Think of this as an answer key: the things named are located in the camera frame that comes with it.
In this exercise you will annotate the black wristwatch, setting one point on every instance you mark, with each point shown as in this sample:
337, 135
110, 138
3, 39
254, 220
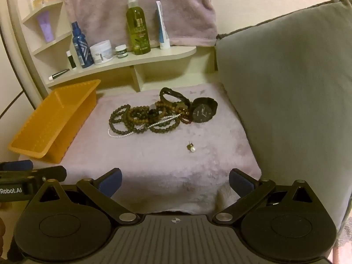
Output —
202, 112

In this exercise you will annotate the small dark bottle white cap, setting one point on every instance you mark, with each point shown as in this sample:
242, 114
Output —
71, 62

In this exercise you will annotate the orange plastic basket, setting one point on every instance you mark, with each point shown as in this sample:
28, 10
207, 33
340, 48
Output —
55, 121

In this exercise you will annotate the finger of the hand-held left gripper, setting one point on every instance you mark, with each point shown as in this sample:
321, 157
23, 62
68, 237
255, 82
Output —
18, 165
51, 172

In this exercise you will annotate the white cream jar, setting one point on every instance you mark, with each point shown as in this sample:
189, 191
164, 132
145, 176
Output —
101, 53

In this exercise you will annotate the green spray bottle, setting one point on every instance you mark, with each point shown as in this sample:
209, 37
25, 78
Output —
137, 27

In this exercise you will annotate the grey green cushion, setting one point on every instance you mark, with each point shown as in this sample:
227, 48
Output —
288, 88

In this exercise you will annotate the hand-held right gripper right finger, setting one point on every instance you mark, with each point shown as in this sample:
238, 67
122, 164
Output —
240, 183

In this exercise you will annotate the pearl earring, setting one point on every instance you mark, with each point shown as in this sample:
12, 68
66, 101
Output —
193, 149

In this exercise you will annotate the blue and white tube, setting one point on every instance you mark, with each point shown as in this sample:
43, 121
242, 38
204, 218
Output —
162, 30

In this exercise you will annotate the pink hanging towel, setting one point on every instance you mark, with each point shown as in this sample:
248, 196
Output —
110, 11

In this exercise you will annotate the small green jar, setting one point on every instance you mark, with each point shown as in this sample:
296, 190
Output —
121, 52

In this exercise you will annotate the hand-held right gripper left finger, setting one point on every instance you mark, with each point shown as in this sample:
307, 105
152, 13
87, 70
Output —
111, 183

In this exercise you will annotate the pink fluffy mat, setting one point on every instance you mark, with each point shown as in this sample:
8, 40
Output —
151, 165

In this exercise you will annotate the cream wooden shelf unit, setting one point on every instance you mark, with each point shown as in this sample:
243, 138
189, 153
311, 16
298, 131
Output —
154, 57

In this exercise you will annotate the blue spray bottle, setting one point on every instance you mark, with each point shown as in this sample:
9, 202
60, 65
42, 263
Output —
81, 49

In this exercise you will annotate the purple tube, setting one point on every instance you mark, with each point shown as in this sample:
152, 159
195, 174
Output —
45, 27

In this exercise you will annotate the black tube with white cap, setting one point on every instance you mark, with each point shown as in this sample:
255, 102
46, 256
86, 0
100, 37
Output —
59, 74

